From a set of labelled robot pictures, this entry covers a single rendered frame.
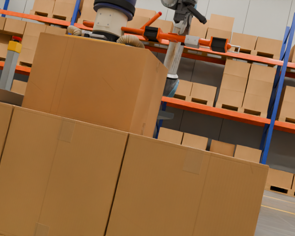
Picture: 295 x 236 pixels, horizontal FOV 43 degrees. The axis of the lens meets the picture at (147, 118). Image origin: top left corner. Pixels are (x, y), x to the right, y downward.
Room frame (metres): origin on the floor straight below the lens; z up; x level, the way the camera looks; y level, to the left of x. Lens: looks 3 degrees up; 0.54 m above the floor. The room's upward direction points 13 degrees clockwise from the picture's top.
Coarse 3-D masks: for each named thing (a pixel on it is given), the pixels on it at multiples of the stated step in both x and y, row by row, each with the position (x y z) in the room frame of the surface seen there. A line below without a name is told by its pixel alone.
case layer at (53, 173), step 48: (0, 144) 1.21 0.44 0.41; (48, 144) 1.16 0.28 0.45; (96, 144) 1.12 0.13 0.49; (144, 144) 1.08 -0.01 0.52; (0, 192) 1.19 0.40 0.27; (48, 192) 1.15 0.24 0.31; (96, 192) 1.11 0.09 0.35; (144, 192) 1.07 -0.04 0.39; (192, 192) 1.03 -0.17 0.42; (240, 192) 0.99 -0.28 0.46
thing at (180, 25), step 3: (180, 21) 1.87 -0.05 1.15; (183, 21) 1.87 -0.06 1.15; (174, 24) 1.86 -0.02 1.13; (177, 24) 1.86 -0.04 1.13; (180, 24) 1.85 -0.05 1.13; (183, 24) 1.84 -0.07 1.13; (186, 24) 1.87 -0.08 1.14; (177, 27) 1.85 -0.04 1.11; (180, 27) 1.84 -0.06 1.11; (183, 27) 1.83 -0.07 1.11; (180, 30) 1.83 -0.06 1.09; (183, 30) 1.84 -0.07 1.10; (180, 33) 1.83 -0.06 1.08
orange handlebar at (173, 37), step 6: (84, 24) 2.03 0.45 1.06; (90, 24) 2.01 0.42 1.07; (126, 30) 1.95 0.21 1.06; (132, 30) 1.94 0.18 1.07; (138, 30) 1.93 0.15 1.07; (162, 36) 1.89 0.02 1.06; (168, 36) 1.88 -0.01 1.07; (174, 36) 1.87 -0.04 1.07; (180, 36) 1.87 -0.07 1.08; (204, 42) 1.83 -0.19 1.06; (228, 48) 1.83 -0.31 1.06
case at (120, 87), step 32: (32, 64) 1.91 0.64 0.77; (64, 64) 1.85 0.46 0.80; (96, 64) 1.80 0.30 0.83; (128, 64) 1.75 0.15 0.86; (160, 64) 1.94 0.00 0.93; (32, 96) 1.89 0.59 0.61; (64, 96) 1.84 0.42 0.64; (96, 96) 1.79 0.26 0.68; (128, 96) 1.74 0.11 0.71; (160, 96) 2.07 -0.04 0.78; (128, 128) 1.73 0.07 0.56
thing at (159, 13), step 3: (159, 12) 1.92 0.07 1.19; (156, 15) 1.93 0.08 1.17; (159, 15) 1.93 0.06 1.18; (153, 18) 1.93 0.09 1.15; (156, 18) 1.93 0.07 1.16; (150, 21) 1.93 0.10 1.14; (153, 21) 1.94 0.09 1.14; (144, 24) 1.95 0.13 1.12; (147, 24) 1.94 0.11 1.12; (150, 24) 1.95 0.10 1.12; (141, 27) 1.95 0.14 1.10
